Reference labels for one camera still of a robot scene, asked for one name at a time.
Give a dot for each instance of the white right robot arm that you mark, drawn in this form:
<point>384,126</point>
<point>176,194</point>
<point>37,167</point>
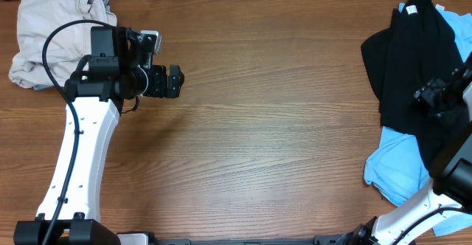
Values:
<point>448,192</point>

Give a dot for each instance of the beige crumpled garment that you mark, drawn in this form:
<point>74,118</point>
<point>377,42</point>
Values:
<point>36,20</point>

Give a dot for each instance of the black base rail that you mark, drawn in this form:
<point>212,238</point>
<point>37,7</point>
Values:
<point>250,241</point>

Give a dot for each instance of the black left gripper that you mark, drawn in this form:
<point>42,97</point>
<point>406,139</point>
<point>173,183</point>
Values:
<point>158,88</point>

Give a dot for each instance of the black t-shirt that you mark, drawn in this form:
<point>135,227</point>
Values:
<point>416,48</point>

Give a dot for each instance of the light blue t-shirt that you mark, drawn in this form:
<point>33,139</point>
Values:
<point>396,167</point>

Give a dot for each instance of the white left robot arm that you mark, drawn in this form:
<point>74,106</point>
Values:
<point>120,67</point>

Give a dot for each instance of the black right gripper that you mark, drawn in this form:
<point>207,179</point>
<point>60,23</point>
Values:
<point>427,94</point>

